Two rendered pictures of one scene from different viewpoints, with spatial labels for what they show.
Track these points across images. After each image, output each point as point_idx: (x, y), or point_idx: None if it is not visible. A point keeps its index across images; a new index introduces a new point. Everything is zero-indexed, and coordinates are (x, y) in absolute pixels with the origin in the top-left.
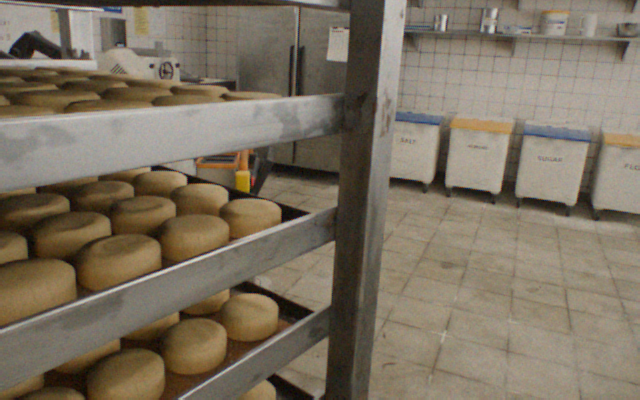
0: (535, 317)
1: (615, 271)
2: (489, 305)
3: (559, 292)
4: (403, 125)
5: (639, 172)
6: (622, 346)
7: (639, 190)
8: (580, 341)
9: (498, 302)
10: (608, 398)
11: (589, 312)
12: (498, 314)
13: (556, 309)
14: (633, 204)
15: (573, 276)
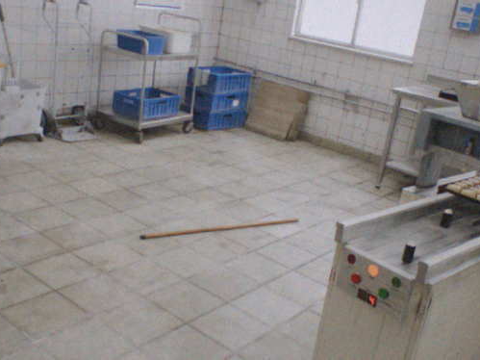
0: (46, 320)
1: (30, 222)
2: None
3: (24, 275)
4: None
5: None
6: (130, 299)
7: None
8: (105, 318)
9: None
10: (182, 355)
11: (71, 282)
12: (15, 342)
13: (48, 297)
14: None
15: (10, 248)
